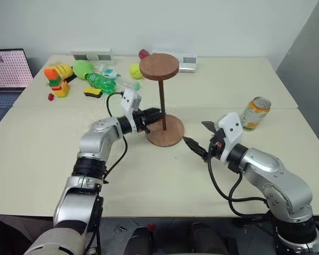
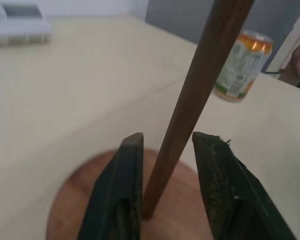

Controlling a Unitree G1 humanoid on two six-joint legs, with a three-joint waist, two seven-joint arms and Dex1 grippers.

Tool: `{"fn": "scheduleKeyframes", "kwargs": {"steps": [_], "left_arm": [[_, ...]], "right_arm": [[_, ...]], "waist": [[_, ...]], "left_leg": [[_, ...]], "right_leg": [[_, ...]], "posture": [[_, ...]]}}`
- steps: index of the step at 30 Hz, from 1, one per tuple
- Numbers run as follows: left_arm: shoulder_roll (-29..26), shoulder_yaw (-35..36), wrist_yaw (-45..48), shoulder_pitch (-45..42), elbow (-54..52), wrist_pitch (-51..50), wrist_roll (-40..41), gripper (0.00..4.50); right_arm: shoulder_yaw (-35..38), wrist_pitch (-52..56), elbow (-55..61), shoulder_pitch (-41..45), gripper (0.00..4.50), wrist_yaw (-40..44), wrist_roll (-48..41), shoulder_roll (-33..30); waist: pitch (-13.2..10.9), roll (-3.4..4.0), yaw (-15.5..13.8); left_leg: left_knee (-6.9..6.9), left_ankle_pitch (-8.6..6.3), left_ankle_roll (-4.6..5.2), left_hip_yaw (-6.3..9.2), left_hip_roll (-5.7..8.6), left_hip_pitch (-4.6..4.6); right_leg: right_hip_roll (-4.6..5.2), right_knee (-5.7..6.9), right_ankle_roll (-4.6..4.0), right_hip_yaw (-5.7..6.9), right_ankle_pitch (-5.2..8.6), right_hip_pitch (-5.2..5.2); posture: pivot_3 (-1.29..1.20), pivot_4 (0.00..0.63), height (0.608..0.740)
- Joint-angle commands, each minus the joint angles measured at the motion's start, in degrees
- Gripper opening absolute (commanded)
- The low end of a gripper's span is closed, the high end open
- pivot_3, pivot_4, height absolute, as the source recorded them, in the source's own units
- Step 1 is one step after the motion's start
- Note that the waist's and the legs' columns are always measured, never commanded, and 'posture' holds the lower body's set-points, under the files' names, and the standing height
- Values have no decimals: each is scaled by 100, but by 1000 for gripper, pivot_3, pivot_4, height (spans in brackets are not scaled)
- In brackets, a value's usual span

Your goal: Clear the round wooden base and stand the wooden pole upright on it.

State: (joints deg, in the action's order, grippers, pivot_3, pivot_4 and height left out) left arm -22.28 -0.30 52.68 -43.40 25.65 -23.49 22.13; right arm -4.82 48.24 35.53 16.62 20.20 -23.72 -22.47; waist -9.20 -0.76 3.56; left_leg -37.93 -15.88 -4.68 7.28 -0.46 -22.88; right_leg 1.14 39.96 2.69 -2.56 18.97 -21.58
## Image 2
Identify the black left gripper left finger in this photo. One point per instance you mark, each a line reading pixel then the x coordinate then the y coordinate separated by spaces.
pixel 115 190

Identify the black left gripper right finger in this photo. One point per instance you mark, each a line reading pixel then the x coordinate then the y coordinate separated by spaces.
pixel 230 190

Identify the dark wooden pole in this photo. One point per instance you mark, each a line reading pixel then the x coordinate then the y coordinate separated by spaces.
pixel 195 87

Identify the round wooden base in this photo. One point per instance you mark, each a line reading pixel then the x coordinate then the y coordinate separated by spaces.
pixel 72 200

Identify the orange and white drink can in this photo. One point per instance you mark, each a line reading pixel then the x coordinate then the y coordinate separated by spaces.
pixel 242 67

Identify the white slatted plastic box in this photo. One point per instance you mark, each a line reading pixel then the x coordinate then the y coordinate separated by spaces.
pixel 17 27

